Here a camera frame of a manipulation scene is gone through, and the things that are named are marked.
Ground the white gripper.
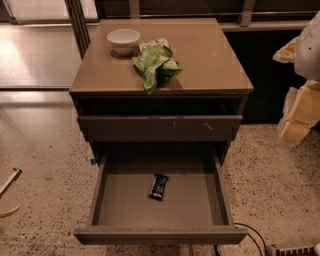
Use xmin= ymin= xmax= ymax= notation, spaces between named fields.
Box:
xmin=272 ymin=37 xmax=320 ymax=146

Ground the dark blueberry rxbar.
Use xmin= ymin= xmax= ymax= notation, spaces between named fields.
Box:
xmin=148 ymin=174 xmax=169 ymax=200

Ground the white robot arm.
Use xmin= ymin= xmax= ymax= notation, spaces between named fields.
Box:
xmin=273 ymin=11 xmax=320 ymax=147

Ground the brown drawer cabinet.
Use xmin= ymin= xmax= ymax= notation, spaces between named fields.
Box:
xmin=68 ymin=17 xmax=255 ymax=246

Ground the open middle drawer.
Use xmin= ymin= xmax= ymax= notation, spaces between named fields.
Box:
xmin=74 ymin=152 xmax=248 ymax=245

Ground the closed top drawer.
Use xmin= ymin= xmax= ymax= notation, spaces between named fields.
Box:
xmin=78 ymin=115 xmax=242 ymax=142

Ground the green chip bag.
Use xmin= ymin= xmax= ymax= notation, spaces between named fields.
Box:
xmin=132 ymin=38 xmax=183 ymax=94

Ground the grey power strip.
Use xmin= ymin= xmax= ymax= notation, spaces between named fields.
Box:
xmin=267 ymin=245 xmax=318 ymax=256

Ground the white ceramic bowl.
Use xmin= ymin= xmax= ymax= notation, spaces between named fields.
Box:
xmin=107 ymin=29 xmax=140 ymax=56

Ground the blue tape piece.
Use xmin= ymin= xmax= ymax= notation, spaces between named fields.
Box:
xmin=90 ymin=158 xmax=97 ymax=165

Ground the metal chair leg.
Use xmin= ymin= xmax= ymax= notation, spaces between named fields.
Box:
xmin=0 ymin=167 xmax=24 ymax=219

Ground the black floor cable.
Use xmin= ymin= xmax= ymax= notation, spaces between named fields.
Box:
xmin=213 ymin=222 xmax=269 ymax=256

